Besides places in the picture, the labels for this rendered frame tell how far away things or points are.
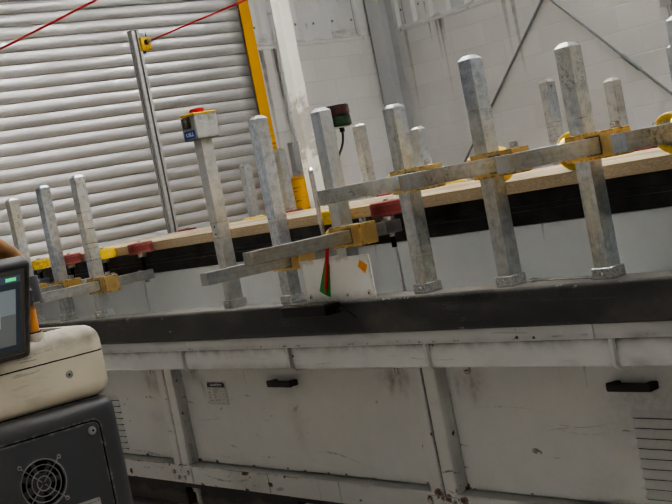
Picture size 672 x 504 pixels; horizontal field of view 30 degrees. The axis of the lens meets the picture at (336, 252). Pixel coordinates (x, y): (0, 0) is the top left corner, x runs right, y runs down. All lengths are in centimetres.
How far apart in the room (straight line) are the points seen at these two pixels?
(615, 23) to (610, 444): 876
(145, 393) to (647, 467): 210
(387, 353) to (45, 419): 99
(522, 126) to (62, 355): 1021
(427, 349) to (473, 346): 14
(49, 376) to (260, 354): 121
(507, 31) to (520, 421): 941
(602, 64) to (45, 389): 965
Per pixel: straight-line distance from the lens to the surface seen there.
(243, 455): 393
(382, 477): 340
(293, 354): 318
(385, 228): 291
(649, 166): 252
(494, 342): 263
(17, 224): 439
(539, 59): 1195
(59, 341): 218
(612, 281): 233
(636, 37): 1124
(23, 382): 215
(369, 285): 283
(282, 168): 487
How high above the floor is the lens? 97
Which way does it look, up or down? 3 degrees down
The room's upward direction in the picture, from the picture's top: 11 degrees counter-clockwise
